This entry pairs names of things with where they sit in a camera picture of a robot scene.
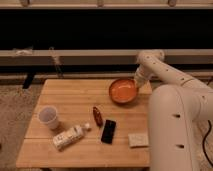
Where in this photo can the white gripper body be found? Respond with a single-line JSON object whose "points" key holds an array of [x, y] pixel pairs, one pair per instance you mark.
{"points": [[140, 79]]}

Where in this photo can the orange ceramic bowl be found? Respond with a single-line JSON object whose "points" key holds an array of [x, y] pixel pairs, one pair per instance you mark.
{"points": [[123, 91]]}

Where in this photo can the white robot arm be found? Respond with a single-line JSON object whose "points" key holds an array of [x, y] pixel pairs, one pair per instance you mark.
{"points": [[173, 108]]}

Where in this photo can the red-brown snack packet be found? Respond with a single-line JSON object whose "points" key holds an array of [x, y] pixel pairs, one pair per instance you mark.
{"points": [[97, 117]]}

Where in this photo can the beige square sponge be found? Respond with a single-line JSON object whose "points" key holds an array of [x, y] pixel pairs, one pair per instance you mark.
{"points": [[138, 140]]}

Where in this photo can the black smartphone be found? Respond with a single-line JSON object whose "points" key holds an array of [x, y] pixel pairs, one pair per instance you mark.
{"points": [[108, 131]]}

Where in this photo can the wooden table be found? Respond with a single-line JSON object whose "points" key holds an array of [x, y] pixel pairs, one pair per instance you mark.
{"points": [[74, 101]]}

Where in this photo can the white plastic cup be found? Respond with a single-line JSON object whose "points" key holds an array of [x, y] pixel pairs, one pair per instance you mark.
{"points": [[48, 116]]}

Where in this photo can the white plastic bottle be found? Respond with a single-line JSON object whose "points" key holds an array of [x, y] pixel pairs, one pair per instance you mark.
{"points": [[70, 136]]}

